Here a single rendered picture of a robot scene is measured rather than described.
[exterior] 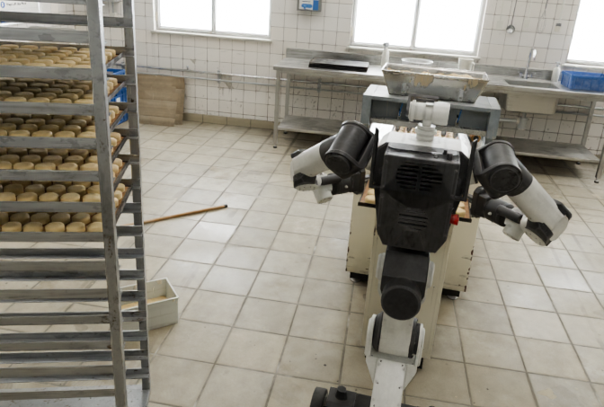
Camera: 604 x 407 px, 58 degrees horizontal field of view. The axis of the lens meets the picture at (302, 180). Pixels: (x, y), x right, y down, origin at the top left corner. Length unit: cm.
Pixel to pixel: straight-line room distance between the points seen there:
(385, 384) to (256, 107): 495
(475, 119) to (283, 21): 369
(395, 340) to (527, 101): 422
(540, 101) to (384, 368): 428
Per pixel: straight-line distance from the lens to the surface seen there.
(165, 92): 675
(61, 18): 191
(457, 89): 304
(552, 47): 650
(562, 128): 671
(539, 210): 172
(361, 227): 325
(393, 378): 206
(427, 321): 269
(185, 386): 268
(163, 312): 299
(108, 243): 159
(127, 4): 186
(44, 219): 175
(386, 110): 310
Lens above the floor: 176
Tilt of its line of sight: 21 degrees down
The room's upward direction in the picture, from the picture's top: 4 degrees clockwise
